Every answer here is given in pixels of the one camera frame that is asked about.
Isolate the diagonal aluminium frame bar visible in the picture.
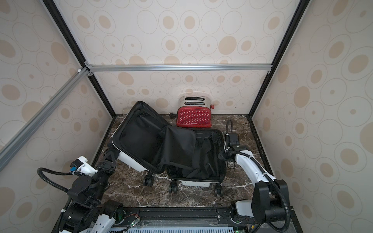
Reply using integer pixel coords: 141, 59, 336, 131
1, 68, 88, 170

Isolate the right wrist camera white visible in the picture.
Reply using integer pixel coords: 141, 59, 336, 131
225, 132, 240, 148

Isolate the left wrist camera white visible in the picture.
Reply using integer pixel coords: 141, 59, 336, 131
70, 156, 98, 177

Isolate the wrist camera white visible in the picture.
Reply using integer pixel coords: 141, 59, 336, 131
225, 132, 240, 148
70, 156, 98, 177

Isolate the horizontal aluminium frame bar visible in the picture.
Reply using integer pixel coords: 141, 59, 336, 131
87, 64, 272, 72

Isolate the red and silver toaster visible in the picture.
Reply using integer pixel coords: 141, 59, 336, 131
176, 96, 214, 128

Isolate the white hard-shell suitcase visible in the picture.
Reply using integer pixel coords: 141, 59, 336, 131
109, 101, 227, 197

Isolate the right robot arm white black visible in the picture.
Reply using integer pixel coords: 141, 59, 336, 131
223, 120, 291, 233

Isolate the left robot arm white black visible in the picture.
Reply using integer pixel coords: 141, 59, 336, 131
37, 148, 125, 233

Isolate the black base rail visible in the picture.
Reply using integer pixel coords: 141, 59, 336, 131
51, 205, 304, 233

